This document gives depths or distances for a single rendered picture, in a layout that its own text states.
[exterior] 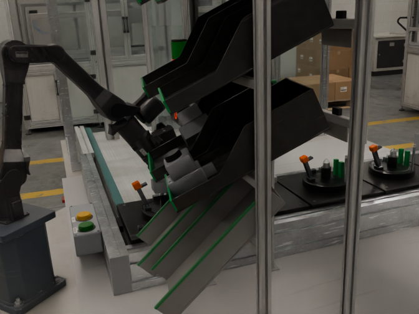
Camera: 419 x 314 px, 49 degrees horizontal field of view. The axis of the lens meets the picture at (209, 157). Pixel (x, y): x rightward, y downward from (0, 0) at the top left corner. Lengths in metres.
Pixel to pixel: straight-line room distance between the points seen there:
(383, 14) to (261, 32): 10.58
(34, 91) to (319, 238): 5.55
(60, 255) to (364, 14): 1.01
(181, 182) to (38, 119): 5.85
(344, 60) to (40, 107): 4.84
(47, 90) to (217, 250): 5.82
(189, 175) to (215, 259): 0.15
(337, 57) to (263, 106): 7.43
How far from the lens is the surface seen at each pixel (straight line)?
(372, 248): 1.35
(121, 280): 1.15
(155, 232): 1.06
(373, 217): 1.39
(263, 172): 0.71
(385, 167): 1.59
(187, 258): 0.93
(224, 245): 0.78
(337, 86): 7.05
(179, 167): 0.77
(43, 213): 1.15
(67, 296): 1.20
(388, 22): 11.31
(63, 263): 1.34
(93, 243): 1.26
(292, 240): 1.27
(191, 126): 0.93
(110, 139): 2.28
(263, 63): 0.68
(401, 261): 1.31
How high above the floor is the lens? 1.50
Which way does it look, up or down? 18 degrees down
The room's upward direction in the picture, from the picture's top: 3 degrees counter-clockwise
